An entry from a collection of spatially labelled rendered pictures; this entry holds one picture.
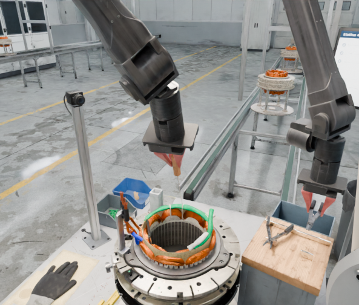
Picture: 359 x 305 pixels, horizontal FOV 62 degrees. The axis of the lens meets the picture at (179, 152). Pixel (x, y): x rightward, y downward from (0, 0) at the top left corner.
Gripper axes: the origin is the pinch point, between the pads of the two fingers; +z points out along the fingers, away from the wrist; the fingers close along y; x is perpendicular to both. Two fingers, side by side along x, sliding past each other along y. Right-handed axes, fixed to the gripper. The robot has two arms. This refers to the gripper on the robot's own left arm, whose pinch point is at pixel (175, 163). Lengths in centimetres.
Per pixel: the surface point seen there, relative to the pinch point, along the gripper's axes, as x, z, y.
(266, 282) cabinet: 10.0, 30.9, -22.8
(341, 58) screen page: -94, 27, -50
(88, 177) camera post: -15, 32, 41
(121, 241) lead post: 13.2, 15.6, 12.0
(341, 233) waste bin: -81, 151, -81
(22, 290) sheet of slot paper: 22, 50, 54
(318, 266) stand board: 5.2, 26.9, -34.7
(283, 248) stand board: 1.2, 28.4, -26.6
